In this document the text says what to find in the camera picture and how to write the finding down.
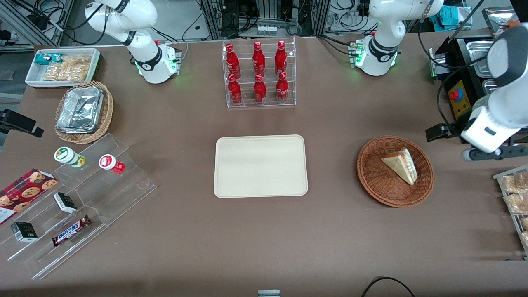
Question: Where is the stack of foil trays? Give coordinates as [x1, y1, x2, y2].
[55, 85, 105, 134]

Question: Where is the green-lidded white cup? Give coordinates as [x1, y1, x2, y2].
[54, 146, 86, 168]

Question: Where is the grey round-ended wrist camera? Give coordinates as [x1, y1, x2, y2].
[461, 145, 517, 162]

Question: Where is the steel food pan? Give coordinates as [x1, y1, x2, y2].
[481, 79, 503, 96]
[465, 40, 497, 78]

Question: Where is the red plaid cookie box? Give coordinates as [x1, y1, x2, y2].
[0, 168, 59, 226]

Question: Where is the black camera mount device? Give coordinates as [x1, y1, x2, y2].
[0, 109, 45, 138]

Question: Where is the beige rectangular serving tray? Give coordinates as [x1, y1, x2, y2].
[213, 134, 309, 199]

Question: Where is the teal snack packet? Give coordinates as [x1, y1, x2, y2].
[34, 52, 63, 66]

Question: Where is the brown Snickers bar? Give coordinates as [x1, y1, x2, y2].
[51, 214, 92, 248]

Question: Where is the triangular sandwich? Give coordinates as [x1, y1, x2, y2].
[380, 147, 418, 186]

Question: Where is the clear acrylic bottle rack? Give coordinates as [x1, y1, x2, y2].
[222, 37, 297, 109]

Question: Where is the clear acrylic stepped stand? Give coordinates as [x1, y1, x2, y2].
[0, 133, 158, 281]

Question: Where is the black food warmer appliance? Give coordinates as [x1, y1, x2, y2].
[428, 35, 528, 145]

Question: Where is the red cola bottle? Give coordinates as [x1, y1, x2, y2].
[227, 73, 243, 106]
[275, 40, 288, 76]
[275, 71, 290, 103]
[252, 41, 266, 77]
[253, 74, 267, 105]
[225, 43, 242, 80]

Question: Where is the brown round wicker basket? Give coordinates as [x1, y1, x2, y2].
[357, 136, 435, 208]

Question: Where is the white rectangular bin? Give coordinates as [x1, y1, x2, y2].
[25, 48, 101, 89]

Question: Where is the clear bag of crackers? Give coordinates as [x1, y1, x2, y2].
[43, 55, 92, 82]

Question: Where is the teal plastic bag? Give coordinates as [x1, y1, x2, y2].
[428, 5, 473, 32]

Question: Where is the small black carton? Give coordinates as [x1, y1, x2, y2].
[53, 192, 78, 214]
[10, 221, 39, 243]

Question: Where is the tray of wrapped pastries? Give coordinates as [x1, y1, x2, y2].
[493, 165, 528, 259]

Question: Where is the black floor cable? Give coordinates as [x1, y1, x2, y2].
[361, 276, 415, 297]

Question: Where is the light oval wicker basket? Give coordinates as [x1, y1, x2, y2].
[54, 80, 114, 145]

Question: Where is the red-lidded white cup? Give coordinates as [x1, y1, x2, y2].
[98, 153, 126, 175]

